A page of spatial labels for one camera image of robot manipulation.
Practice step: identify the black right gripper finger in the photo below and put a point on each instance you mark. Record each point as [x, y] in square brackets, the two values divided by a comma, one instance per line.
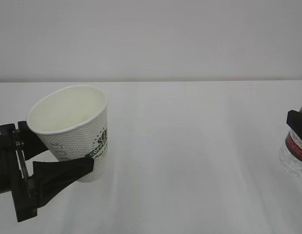
[294, 121]

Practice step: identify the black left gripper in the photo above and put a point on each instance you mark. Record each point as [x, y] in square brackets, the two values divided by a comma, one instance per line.
[50, 178]

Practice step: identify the clear plastic water bottle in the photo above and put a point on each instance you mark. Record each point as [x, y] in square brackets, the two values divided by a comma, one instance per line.
[290, 154]

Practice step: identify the white paper coffee cup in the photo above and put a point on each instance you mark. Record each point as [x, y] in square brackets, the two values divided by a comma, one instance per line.
[72, 123]

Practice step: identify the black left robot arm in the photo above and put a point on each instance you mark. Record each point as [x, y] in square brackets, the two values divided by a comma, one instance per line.
[2, 165]

